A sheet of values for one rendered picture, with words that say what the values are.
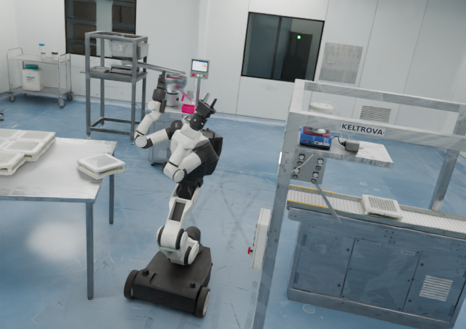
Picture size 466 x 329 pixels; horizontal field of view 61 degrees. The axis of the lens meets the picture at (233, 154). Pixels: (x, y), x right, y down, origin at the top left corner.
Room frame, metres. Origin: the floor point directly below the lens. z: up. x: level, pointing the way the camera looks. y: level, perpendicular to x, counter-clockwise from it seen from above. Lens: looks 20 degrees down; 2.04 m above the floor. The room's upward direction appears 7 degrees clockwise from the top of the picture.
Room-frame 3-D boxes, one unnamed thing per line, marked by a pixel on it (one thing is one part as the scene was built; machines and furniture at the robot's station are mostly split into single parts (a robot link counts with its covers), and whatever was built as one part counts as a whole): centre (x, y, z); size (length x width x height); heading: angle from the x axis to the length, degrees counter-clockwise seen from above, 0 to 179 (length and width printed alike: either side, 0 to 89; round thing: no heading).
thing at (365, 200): (2.49, -1.07, 0.88); 0.25 x 0.24 x 0.02; 171
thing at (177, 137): (2.57, 0.26, 1.08); 0.34 x 0.30 x 0.36; 33
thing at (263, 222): (1.75, -0.20, 0.96); 0.17 x 0.06 x 0.26; 172
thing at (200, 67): (5.11, 0.56, 1.07); 0.23 x 0.10 x 0.62; 90
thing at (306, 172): (2.44, -0.50, 1.13); 0.22 x 0.11 x 0.20; 82
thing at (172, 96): (5.02, 0.81, 0.95); 0.49 x 0.36 x 0.37; 90
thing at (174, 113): (4.97, 0.77, 0.38); 0.63 x 0.57 x 0.76; 90
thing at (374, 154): (2.55, -0.72, 1.24); 0.62 x 0.38 x 0.04; 82
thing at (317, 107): (2.53, -0.53, 1.44); 0.15 x 0.15 x 0.19
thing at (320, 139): (2.53, -0.53, 1.30); 0.21 x 0.20 x 0.09; 172
